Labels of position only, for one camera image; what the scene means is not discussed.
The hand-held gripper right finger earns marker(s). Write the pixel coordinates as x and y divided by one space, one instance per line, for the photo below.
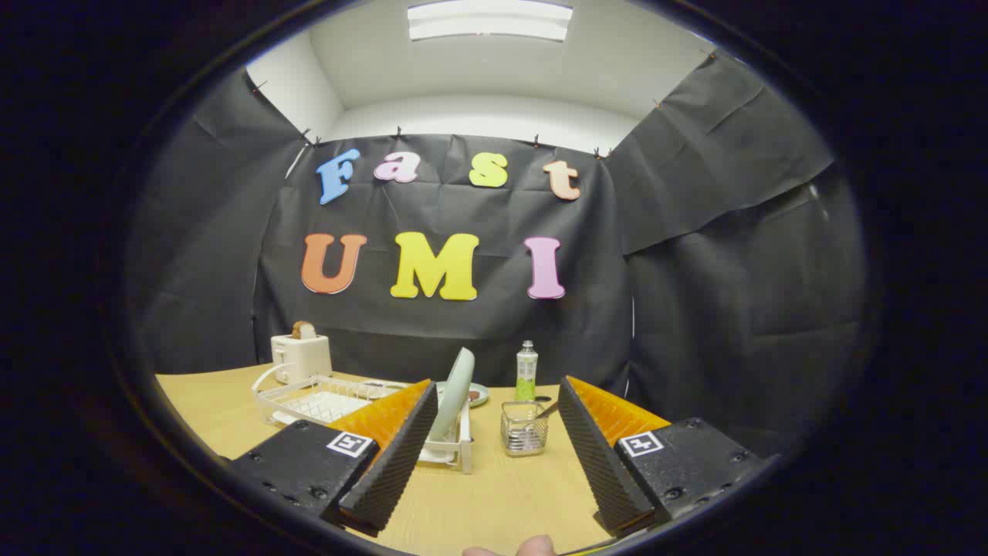
606 463

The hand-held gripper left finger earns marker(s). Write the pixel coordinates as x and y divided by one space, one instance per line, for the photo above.
390 463

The pale green plate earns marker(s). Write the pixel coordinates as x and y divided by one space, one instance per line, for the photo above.
457 390

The green plate with meat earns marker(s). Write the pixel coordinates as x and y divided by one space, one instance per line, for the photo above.
480 398

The green and white bottle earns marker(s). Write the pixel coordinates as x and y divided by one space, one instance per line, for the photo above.
526 371

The white toaster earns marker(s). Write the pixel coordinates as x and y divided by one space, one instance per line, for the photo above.
301 357

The black backdrop cloth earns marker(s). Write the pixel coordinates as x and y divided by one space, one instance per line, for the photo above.
463 332

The toast slice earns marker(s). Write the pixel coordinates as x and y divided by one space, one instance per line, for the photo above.
303 330

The ceiling light panel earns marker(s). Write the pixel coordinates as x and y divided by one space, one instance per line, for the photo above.
489 22

